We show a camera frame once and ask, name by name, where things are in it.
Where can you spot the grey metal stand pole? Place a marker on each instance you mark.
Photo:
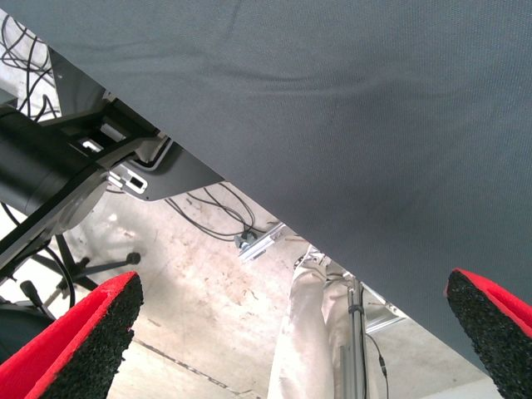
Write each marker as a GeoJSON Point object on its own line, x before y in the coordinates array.
{"type": "Point", "coordinates": [354, 353]}

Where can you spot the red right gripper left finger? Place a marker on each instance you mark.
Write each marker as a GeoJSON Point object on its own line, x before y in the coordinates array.
{"type": "Point", "coordinates": [62, 353]}

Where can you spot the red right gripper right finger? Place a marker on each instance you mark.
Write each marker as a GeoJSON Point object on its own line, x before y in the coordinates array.
{"type": "Point", "coordinates": [494, 328]}

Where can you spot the dark grey table cloth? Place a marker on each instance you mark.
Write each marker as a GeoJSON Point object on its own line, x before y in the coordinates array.
{"type": "Point", "coordinates": [316, 104]}

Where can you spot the black frame structure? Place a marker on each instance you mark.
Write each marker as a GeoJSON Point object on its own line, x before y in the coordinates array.
{"type": "Point", "coordinates": [37, 166]}

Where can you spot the white cloth bag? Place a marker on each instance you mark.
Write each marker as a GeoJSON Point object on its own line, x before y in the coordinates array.
{"type": "Point", "coordinates": [307, 332]}

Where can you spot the black chair base with castors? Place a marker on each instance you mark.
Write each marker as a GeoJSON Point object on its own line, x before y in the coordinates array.
{"type": "Point", "coordinates": [104, 264]}

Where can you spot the aluminium profile bar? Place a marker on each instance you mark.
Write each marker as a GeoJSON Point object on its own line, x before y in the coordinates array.
{"type": "Point", "coordinates": [384, 320]}
{"type": "Point", "coordinates": [262, 245]}

